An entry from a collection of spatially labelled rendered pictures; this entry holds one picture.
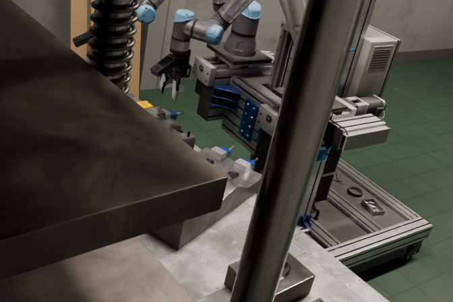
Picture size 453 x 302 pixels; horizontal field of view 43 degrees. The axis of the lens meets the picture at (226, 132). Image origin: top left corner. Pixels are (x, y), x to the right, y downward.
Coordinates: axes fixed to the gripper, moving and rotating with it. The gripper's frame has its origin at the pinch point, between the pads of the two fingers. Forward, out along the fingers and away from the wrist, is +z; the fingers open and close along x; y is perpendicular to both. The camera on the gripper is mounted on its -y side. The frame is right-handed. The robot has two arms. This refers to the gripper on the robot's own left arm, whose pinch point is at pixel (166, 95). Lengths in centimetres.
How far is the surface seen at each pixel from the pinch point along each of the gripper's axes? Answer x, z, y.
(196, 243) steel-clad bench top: -66, 12, -41
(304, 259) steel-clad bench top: -90, 12, -17
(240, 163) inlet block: -48.0, 4.1, -4.4
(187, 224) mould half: -65, 4, -45
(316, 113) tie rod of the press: -125, -73, -96
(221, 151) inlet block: -38.3, 4.2, -4.9
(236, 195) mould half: -59, 6, -18
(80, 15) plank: 151, 24, 58
